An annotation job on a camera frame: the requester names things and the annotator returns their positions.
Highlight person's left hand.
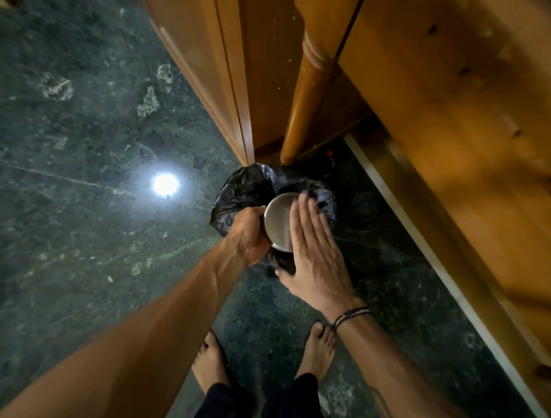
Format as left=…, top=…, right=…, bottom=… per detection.
left=226, top=206, right=272, bottom=268

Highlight person's right hand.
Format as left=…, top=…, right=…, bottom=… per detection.
left=275, top=193, right=365, bottom=318

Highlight round steel bowl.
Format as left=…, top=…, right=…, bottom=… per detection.
left=263, top=192, right=302, bottom=254

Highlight person's right forearm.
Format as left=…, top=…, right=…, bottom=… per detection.
left=321, top=297, right=467, bottom=418

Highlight person's left forearm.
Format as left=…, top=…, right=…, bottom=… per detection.
left=0, top=236, right=248, bottom=418

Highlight black plastic garbage bag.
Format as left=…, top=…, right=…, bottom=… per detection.
left=209, top=162, right=337, bottom=279

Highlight braided wrist band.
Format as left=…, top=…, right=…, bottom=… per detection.
left=329, top=306, right=373, bottom=333

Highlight person's right foot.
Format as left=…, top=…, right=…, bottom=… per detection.
left=294, top=322, right=337, bottom=382

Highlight person's foot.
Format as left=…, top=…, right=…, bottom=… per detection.
left=294, top=322, right=337, bottom=382
left=191, top=330, right=232, bottom=393

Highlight white trim strip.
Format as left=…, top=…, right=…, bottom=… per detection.
left=344, top=134, right=548, bottom=418

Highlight person's left foot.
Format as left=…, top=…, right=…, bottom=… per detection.
left=191, top=330, right=232, bottom=393

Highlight black trousers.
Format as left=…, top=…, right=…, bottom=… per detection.
left=194, top=372, right=324, bottom=418

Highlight turned wooden furniture leg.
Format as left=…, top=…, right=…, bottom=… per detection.
left=280, top=0, right=360, bottom=166

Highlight wooden cabinet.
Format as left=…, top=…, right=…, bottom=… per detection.
left=144, top=0, right=372, bottom=167

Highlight wooden table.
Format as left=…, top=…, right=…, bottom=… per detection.
left=338, top=0, right=551, bottom=415

